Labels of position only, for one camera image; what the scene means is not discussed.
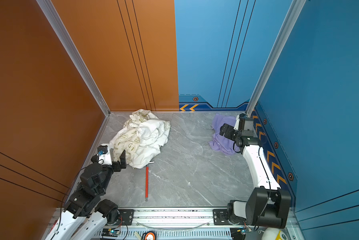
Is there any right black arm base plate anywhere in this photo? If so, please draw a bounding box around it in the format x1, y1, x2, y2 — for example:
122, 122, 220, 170
212, 208, 252, 226

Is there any aluminium front rail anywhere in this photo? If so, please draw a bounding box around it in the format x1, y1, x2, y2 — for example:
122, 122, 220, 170
41, 206, 304, 240

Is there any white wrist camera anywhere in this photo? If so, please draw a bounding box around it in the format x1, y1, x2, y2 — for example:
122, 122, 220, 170
97, 144, 112, 166
234, 113, 246, 131

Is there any orange black tape measure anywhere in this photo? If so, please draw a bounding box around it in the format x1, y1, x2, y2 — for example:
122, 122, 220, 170
142, 231, 156, 240

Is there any red handled hex key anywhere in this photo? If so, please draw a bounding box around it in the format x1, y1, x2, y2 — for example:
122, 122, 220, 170
145, 161, 155, 202

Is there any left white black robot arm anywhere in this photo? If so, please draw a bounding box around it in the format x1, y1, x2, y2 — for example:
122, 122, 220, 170
46, 151, 126, 240

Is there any white patterned cloth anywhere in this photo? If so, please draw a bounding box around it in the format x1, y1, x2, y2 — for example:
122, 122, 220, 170
109, 109, 171, 169

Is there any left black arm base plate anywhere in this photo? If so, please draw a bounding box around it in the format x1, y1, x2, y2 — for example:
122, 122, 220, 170
107, 209, 134, 227

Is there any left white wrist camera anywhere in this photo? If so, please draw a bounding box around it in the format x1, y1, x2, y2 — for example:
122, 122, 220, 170
97, 144, 112, 166

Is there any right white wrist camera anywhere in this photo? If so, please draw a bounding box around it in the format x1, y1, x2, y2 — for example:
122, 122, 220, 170
234, 113, 246, 131

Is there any purple cloth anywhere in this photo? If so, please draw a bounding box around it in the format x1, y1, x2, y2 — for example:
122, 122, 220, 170
208, 114, 239, 156

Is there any green circuit board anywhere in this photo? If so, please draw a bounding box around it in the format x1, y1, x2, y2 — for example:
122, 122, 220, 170
100, 228, 121, 239

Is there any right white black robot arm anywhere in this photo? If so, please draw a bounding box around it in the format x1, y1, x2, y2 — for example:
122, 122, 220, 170
220, 114, 291, 229

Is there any white plush toy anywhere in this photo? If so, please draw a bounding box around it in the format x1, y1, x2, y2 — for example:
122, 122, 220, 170
261, 228, 290, 240

